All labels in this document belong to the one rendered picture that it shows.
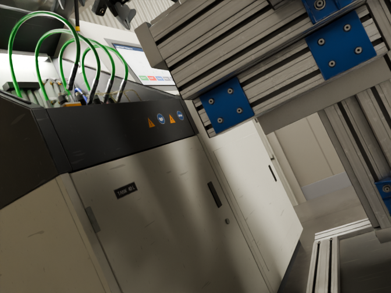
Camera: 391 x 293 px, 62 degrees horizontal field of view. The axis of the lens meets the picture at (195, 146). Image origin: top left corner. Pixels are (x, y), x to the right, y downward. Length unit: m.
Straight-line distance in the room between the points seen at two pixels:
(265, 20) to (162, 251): 0.62
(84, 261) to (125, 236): 0.11
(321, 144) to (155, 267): 2.17
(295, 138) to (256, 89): 2.21
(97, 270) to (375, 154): 0.68
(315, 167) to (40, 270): 2.35
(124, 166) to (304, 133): 2.12
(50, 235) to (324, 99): 0.68
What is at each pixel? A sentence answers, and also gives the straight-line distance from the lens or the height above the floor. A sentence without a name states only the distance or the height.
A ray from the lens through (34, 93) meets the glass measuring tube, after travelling 1.58.
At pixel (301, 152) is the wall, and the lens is 2.87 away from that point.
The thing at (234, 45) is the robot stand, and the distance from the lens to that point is 0.63.
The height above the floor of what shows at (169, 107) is 0.91.
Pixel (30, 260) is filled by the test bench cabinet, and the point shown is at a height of 0.64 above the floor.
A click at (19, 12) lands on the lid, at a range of 1.62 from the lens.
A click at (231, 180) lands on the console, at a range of 1.40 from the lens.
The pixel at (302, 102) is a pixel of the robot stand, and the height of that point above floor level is 0.71.
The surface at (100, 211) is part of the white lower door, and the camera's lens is 0.81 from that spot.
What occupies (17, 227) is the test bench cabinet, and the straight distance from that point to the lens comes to 0.95.
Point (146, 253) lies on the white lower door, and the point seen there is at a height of 0.53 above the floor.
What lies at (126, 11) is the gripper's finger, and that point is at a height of 1.24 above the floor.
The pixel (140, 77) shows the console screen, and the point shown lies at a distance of 1.70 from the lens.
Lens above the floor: 0.69
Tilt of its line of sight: 2 degrees up
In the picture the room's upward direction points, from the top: 25 degrees counter-clockwise
